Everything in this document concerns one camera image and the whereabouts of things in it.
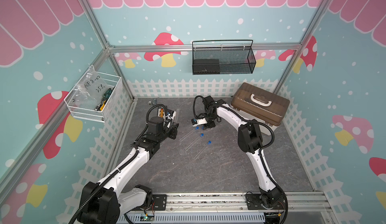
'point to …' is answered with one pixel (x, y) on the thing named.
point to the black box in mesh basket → (206, 66)
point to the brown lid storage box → (266, 108)
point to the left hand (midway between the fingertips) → (176, 126)
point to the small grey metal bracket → (154, 102)
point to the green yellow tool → (106, 95)
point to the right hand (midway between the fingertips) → (204, 123)
